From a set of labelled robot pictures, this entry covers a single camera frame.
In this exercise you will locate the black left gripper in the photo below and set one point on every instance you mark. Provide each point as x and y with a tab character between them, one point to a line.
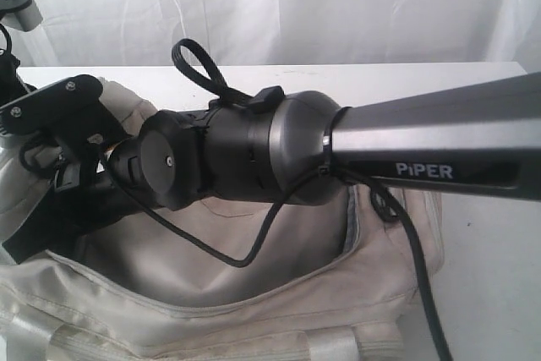
12	86

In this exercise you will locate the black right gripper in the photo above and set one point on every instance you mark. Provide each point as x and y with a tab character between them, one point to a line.
79	200

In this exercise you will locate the cream fabric duffel bag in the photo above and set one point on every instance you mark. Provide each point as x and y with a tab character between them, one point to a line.
217	279

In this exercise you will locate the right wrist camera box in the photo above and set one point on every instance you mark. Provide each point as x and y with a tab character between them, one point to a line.
69	111

